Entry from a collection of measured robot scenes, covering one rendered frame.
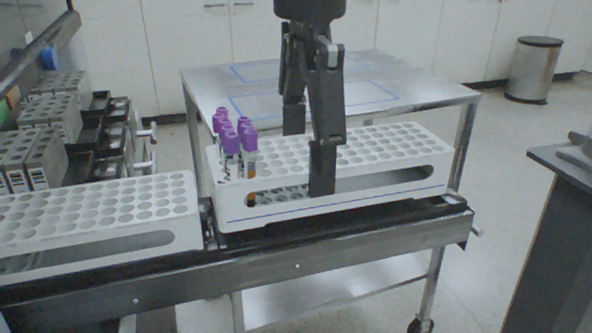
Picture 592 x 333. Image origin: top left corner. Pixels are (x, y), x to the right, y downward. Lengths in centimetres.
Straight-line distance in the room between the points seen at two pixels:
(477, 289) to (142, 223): 141
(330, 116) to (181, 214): 19
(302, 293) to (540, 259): 60
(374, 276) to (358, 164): 78
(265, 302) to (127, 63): 200
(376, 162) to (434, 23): 289
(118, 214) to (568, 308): 100
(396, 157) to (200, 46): 236
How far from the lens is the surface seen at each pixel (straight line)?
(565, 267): 113
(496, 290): 172
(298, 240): 50
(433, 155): 53
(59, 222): 50
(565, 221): 110
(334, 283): 120
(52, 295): 50
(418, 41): 331
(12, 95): 51
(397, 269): 127
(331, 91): 40
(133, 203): 49
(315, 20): 42
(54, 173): 64
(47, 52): 65
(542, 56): 357
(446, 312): 158
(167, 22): 275
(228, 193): 45
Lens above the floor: 112
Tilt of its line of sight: 29 degrees down
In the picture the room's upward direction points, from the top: straight up
